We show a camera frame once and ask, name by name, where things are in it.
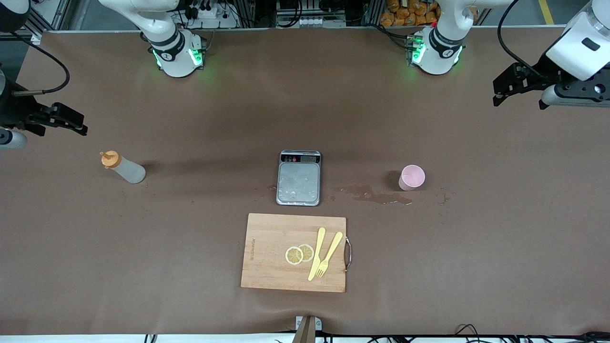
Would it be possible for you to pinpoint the sauce bottle with orange cap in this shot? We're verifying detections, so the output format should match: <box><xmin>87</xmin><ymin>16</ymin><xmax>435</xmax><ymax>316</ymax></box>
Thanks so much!
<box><xmin>100</xmin><ymin>151</ymin><xmax>146</xmax><ymax>184</ymax></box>

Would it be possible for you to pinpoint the yellow plastic knife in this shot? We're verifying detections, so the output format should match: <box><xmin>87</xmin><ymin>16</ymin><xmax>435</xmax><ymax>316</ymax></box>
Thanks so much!
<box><xmin>308</xmin><ymin>227</ymin><xmax>326</xmax><ymax>282</ymax></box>

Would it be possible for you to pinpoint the large liquid spill puddle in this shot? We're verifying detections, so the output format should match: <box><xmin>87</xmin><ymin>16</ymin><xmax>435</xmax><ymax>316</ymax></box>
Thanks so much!
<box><xmin>334</xmin><ymin>185</ymin><xmax>413</xmax><ymax>205</ymax></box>

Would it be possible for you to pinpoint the yellow plastic fork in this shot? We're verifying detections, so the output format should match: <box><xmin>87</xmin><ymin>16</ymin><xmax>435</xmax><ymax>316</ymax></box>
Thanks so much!
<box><xmin>316</xmin><ymin>232</ymin><xmax>344</xmax><ymax>278</ymax></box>

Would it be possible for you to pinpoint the wooden cutting board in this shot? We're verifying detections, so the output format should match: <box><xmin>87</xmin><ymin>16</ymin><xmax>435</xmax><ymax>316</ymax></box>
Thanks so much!
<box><xmin>241</xmin><ymin>213</ymin><xmax>347</xmax><ymax>293</ymax></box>

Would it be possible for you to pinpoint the orange snack packets pile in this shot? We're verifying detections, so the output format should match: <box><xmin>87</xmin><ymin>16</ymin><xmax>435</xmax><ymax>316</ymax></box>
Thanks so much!
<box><xmin>380</xmin><ymin>0</ymin><xmax>478</xmax><ymax>28</ymax></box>

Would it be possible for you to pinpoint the black cable bundle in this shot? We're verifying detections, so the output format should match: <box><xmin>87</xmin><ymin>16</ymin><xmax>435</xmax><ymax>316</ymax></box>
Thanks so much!
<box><xmin>455</xmin><ymin>324</ymin><xmax>610</xmax><ymax>343</ymax></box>

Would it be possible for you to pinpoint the white power strip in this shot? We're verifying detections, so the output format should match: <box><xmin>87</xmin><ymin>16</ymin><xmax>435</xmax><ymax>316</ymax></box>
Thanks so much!
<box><xmin>183</xmin><ymin>2</ymin><xmax>239</xmax><ymax>29</ymax></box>

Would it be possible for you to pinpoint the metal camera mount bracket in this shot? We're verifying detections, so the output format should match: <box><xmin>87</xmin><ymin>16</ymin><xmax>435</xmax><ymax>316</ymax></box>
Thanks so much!
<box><xmin>295</xmin><ymin>315</ymin><xmax>323</xmax><ymax>343</ymax></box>

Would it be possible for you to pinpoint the silver digital kitchen scale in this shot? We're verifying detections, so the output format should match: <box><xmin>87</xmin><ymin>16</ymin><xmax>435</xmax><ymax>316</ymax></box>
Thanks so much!
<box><xmin>276</xmin><ymin>150</ymin><xmax>322</xmax><ymax>207</ymax></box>

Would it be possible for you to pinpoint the brown table cover mat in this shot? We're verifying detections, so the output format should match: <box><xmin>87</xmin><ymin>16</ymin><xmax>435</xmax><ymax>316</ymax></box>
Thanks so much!
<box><xmin>0</xmin><ymin>26</ymin><xmax>610</xmax><ymax>336</ymax></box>

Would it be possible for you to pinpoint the pink plastic cup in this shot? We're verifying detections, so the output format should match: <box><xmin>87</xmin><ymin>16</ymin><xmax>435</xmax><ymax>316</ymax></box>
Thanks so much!
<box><xmin>398</xmin><ymin>165</ymin><xmax>426</xmax><ymax>192</ymax></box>

